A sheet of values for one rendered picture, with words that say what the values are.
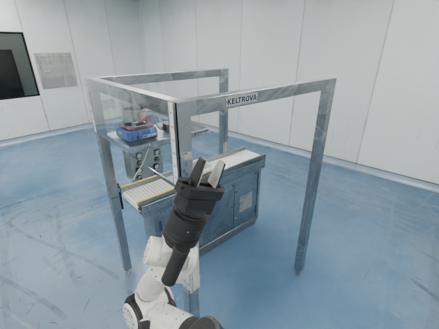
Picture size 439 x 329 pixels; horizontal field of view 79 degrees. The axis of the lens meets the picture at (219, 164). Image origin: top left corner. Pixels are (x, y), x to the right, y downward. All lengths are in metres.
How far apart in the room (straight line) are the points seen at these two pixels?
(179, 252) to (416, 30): 4.05
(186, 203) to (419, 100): 3.98
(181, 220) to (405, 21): 4.05
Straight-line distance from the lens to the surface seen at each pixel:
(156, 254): 0.65
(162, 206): 1.99
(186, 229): 0.60
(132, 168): 1.71
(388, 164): 4.59
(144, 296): 0.84
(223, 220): 2.58
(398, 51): 4.35
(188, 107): 1.00
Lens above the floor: 1.80
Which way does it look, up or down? 24 degrees down
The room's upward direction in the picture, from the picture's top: straight up
